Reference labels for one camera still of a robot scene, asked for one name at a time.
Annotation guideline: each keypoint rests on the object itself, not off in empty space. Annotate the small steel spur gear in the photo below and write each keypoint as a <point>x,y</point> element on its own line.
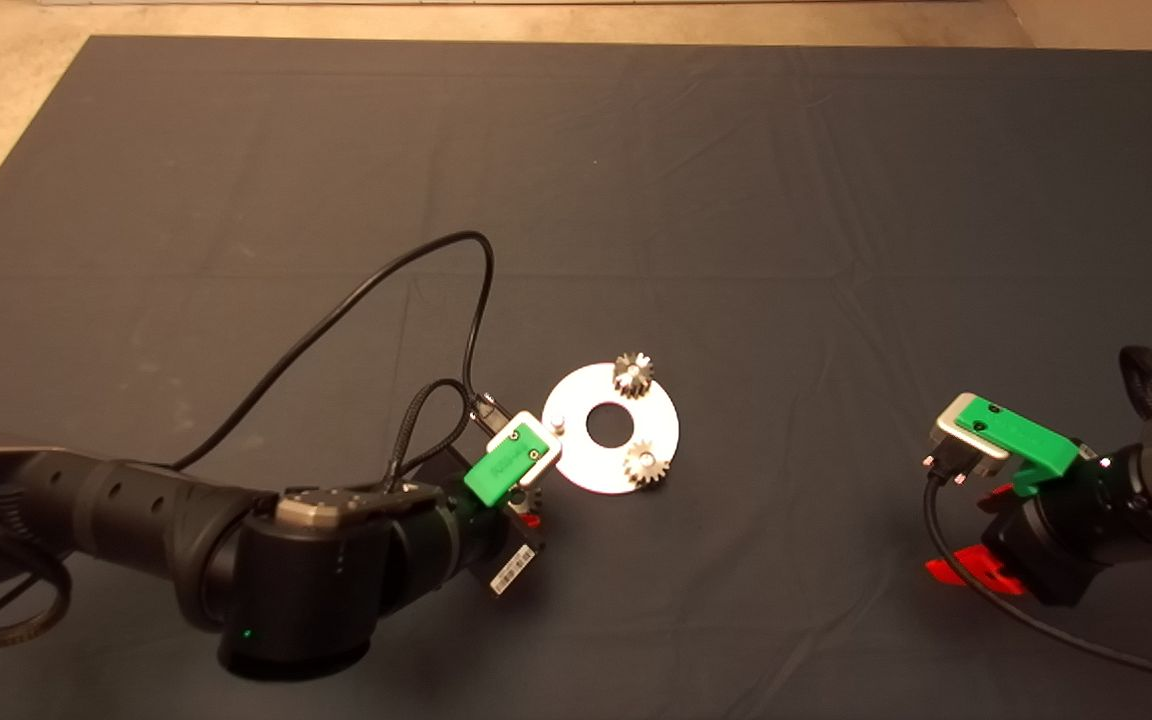
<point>633,375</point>
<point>636,472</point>

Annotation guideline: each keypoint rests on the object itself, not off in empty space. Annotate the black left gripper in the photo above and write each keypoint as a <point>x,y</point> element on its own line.
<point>506,550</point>

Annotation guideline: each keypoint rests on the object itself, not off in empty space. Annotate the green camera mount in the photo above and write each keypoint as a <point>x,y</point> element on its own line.
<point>506,465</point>
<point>1026,440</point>

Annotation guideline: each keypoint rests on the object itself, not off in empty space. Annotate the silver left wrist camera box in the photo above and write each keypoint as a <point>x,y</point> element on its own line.
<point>546,470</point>

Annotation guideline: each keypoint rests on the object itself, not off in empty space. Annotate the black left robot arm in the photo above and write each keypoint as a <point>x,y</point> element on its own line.
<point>316,570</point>

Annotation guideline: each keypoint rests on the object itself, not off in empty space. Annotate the green left camera mount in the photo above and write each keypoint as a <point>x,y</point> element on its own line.
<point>506,465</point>

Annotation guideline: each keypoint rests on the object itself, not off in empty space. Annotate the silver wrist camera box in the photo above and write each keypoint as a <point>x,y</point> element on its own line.
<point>546,470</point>
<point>966,445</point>

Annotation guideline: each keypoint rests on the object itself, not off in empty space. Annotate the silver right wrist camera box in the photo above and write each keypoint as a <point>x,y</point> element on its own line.
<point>966,445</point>

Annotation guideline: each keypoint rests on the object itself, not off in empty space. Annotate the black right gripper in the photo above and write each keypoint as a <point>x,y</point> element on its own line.
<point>1056,545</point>

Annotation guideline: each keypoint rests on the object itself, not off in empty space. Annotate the green right camera mount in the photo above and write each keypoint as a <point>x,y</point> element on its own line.
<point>1026,440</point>

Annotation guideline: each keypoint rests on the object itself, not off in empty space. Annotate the round metal carrier plate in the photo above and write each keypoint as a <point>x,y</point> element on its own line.
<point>586,470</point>

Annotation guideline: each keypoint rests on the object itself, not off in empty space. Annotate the dark grey table cloth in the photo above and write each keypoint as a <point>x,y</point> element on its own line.
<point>636,150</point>

